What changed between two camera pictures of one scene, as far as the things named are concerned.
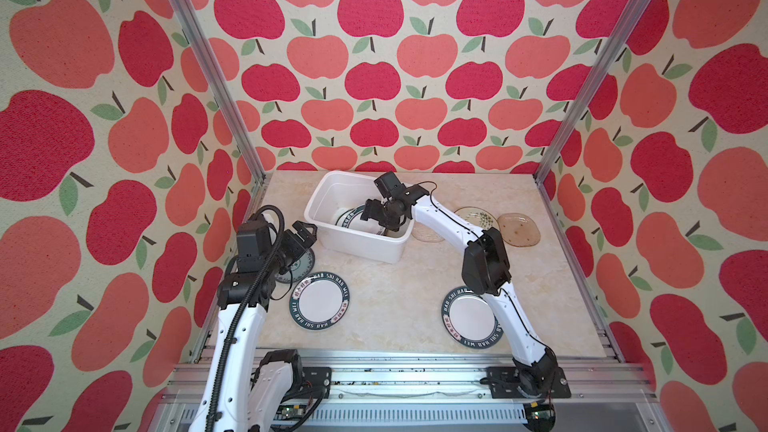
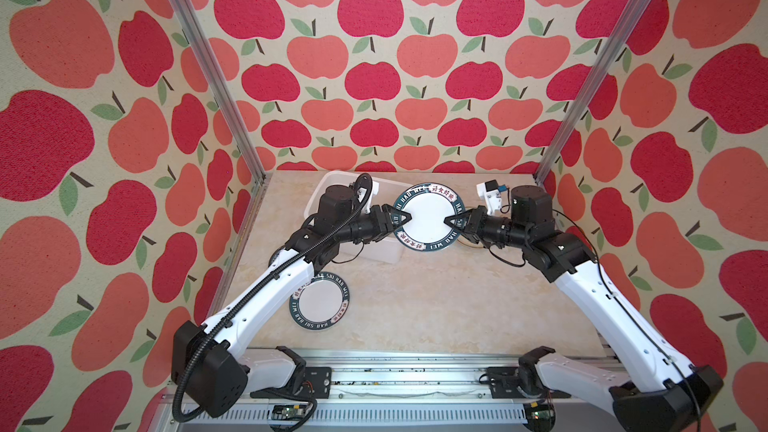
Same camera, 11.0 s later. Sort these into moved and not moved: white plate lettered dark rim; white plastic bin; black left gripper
Moved: black left gripper; white plate lettered dark rim
Not moved: white plastic bin
